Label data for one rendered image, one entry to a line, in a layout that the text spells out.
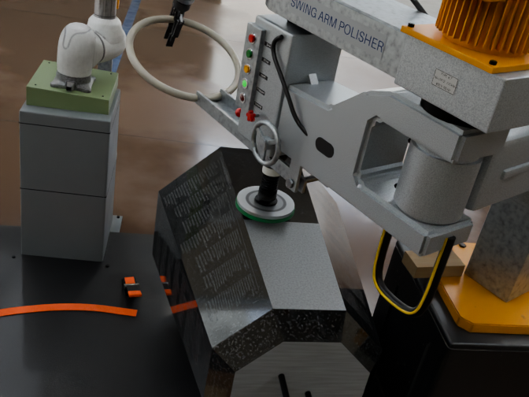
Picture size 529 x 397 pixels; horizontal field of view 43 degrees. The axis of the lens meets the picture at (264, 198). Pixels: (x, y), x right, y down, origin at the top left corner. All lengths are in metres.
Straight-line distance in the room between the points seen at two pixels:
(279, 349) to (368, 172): 0.59
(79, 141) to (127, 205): 0.92
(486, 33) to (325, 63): 0.70
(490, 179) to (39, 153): 2.08
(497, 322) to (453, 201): 0.73
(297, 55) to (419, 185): 0.59
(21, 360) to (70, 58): 1.31
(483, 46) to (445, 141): 0.24
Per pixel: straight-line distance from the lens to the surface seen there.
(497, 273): 2.52
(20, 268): 3.49
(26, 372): 2.97
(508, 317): 2.47
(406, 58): 1.72
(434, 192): 1.77
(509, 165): 1.95
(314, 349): 2.08
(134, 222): 3.87
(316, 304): 2.11
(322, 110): 1.99
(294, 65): 2.11
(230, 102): 2.65
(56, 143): 3.22
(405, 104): 1.77
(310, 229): 2.46
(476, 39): 1.61
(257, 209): 2.40
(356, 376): 2.21
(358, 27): 1.85
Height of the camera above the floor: 2.13
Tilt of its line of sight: 30 degrees down
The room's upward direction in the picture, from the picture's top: 11 degrees clockwise
